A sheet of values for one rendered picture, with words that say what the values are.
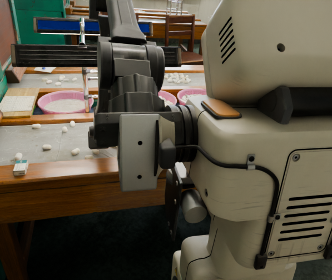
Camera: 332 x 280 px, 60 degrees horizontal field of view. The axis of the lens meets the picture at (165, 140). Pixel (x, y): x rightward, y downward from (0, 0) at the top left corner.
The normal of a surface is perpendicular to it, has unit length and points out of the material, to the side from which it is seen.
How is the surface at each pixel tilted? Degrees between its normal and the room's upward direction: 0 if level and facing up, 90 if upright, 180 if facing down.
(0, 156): 0
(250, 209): 82
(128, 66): 38
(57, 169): 0
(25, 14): 90
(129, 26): 19
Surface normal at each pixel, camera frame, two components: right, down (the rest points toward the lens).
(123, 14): 0.22, -0.64
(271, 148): 0.21, 0.40
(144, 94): 0.36, -0.36
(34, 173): 0.07, -0.85
